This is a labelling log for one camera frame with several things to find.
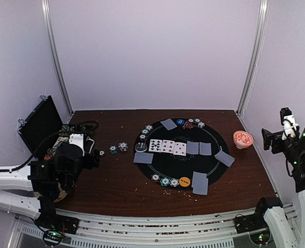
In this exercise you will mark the beige patterned plate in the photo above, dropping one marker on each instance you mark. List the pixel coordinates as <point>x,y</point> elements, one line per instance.
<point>61,196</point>

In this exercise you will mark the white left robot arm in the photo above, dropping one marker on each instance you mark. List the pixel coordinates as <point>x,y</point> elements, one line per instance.
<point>32,189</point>

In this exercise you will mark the blue playing card deck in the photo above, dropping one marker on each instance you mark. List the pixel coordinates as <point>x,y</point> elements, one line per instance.
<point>224,158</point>

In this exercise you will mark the blue small blind button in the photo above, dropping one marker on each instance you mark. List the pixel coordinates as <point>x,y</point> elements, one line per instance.
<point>180,122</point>

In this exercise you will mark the board face-down card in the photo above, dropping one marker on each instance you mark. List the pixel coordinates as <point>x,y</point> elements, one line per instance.
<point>192,148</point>
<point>205,149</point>

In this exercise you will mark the six of hearts card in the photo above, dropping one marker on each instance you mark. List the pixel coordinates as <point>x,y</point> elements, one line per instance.
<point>167,146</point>

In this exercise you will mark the aluminium frame post right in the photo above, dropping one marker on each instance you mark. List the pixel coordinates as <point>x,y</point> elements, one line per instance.
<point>257,46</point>

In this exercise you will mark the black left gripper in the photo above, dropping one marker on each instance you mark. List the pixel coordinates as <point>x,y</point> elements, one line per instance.
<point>90,163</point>

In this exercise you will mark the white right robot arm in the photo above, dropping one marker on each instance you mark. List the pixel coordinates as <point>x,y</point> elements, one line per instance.
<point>271,211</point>

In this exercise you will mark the yellow big blind button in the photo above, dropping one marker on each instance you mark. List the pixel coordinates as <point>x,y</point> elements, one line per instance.
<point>184,182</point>

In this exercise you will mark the single blue-backed playing card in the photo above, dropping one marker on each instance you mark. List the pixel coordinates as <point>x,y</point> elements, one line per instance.
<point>168,124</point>

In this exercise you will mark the face-up playing card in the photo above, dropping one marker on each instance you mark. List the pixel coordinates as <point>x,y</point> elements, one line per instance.
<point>155,145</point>

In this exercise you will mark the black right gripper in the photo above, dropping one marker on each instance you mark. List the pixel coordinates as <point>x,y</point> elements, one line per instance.
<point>268,136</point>

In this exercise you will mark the blue-backed playing card box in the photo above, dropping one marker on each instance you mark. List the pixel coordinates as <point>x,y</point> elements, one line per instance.
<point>59,141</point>

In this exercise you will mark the chips row in case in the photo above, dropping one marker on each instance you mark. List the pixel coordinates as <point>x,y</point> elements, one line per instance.
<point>75,128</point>

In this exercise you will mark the red triangular all-in marker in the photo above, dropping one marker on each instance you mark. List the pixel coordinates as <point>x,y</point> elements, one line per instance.
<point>187,125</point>

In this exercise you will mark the five of diamonds card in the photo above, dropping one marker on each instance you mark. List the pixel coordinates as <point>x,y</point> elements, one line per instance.
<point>180,149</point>

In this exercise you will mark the blue cream 10 chip stack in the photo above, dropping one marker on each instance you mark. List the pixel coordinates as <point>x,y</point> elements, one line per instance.
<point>123,146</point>

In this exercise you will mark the black poker set case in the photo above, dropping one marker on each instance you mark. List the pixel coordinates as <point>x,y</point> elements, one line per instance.
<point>41,129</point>

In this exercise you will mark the red white patterned bowl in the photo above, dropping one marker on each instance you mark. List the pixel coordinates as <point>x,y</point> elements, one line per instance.
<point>242,139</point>

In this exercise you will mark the clear acrylic dealer button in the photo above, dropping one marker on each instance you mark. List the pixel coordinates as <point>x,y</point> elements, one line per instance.
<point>141,147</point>

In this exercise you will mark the blue green 50 chip stack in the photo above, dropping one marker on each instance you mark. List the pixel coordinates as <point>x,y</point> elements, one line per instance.
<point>113,150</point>

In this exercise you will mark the round black poker mat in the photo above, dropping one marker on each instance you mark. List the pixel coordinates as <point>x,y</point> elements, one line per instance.
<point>170,166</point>

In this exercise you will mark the red 5 chips in case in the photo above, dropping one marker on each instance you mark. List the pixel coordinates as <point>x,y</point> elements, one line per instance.
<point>47,157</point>

